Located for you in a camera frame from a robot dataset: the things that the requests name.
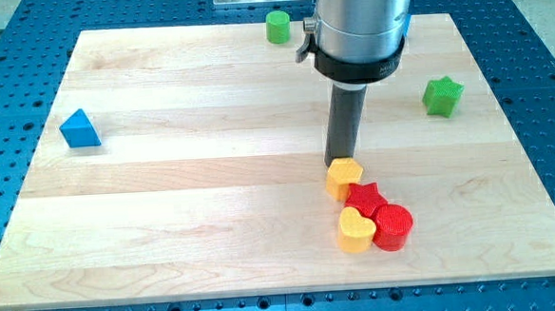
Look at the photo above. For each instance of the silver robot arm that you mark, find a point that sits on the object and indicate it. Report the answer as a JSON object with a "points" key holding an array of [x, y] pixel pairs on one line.
{"points": [[355, 41]]}

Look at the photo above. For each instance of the red star block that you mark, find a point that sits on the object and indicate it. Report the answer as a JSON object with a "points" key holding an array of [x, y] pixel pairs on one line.
{"points": [[365, 199]]}

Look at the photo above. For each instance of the green star block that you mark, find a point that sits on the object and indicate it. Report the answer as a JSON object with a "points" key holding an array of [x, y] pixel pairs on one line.
{"points": [[441, 97]]}

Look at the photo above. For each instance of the yellow hexagon block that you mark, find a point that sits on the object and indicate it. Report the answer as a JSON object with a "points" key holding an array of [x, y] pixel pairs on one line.
{"points": [[340, 174]]}

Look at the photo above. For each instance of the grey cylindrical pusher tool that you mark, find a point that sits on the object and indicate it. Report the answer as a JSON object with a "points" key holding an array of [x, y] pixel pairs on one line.
{"points": [[344, 117]]}

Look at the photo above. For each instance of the wooden board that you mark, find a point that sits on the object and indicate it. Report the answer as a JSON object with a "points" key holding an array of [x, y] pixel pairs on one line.
{"points": [[210, 180]]}

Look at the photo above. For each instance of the yellow heart block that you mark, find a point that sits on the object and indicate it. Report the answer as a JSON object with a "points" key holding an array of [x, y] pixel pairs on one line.
{"points": [[354, 232]]}

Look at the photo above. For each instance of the green cylinder block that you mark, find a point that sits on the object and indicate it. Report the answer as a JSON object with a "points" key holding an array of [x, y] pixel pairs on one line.
{"points": [[278, 25]]}

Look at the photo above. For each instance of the red cylinder block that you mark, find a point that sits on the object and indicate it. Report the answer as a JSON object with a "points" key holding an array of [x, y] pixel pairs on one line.
{"points": [[393, 227]]}

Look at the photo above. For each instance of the blue triangle block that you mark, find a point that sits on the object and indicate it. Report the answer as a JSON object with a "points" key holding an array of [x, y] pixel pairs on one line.
{"points": [[78, 131]]}

